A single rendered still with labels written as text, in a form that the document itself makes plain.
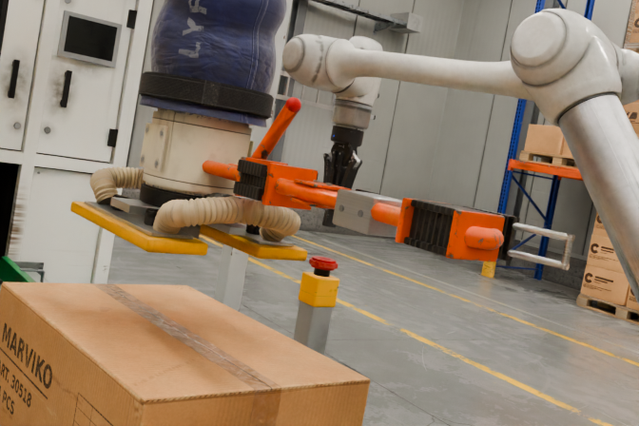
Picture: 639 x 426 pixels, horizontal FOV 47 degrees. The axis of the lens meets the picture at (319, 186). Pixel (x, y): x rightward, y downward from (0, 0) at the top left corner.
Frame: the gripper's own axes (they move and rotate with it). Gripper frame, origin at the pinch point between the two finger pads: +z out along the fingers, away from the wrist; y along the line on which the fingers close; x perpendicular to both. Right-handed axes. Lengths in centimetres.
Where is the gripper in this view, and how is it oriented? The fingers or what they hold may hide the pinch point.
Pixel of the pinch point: (331, 212)
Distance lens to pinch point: 174.0
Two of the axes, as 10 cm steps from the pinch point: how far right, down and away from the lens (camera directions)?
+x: -8.1, -1.5, -5.7
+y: -5.5, -1.3, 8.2
